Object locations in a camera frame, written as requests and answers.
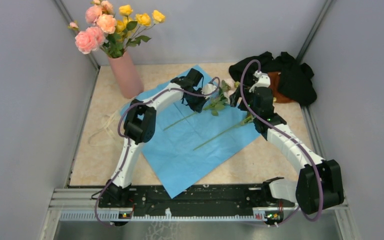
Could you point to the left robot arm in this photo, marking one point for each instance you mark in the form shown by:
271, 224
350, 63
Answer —
137, 126

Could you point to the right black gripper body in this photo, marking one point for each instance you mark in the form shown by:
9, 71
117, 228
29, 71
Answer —
249, 98

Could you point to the pale pink rose stem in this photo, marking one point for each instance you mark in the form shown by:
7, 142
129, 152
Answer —
222, 99

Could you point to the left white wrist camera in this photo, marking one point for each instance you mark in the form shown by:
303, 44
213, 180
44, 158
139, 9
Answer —
208, 90

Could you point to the pink rose in vase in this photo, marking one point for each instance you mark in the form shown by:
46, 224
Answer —
88, 40

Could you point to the black cloth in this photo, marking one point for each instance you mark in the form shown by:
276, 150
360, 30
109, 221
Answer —
295, 79

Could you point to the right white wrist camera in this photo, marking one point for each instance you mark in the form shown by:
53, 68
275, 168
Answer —
261, 80

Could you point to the pink double rose stem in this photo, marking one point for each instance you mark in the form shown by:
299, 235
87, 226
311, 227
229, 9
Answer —
107, 30

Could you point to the brown cloth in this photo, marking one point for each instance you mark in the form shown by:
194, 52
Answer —
274, 86

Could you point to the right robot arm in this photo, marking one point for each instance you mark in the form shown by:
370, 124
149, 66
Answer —
319, 185

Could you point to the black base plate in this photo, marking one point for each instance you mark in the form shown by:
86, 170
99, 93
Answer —
214, 200

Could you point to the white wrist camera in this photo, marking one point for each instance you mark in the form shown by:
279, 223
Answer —
208, 90
261, 80

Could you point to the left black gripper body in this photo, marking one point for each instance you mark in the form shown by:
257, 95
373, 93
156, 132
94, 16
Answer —
195, 101

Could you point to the yellow rose stem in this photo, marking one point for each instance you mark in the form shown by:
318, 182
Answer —
129, 29

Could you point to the pink ceramic vase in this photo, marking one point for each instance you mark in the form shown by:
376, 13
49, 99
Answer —
126, 75

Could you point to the peach rose stem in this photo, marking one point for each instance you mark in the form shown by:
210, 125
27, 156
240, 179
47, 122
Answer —
247, 120

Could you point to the aluminium frame rail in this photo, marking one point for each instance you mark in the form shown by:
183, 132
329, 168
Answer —
72, 215

